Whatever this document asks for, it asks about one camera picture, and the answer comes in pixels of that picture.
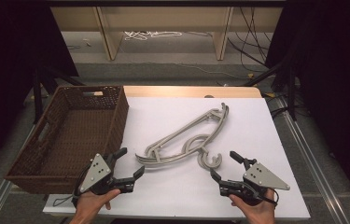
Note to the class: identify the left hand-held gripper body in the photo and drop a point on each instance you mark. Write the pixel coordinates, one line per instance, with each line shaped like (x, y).
(96, 174)

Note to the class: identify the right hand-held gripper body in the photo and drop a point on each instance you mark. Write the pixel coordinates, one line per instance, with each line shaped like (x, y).
(261, 177)

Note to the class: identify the brown woven basket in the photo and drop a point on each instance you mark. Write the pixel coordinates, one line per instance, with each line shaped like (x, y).
(70, 133)

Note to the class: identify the person's left hand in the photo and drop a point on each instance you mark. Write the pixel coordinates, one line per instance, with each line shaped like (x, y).
(91, 203)

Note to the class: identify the person's right hand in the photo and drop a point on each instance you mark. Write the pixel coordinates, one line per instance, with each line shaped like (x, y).
(259, 213)

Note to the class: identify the white table sheet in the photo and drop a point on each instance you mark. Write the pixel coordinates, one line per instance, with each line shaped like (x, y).
(179, 193)

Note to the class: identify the wooden table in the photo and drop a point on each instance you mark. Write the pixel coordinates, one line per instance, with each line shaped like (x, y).
(188, 91)

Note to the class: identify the black metal stand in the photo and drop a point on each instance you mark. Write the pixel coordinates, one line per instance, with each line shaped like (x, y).
(291, 93)
(39, 93)

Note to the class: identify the black curtain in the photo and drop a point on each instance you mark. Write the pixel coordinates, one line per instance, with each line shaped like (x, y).
(334, 77)
(7, 77)

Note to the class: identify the light wooden shelf unit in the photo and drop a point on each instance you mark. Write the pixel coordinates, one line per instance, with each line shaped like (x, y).
(163, 18)

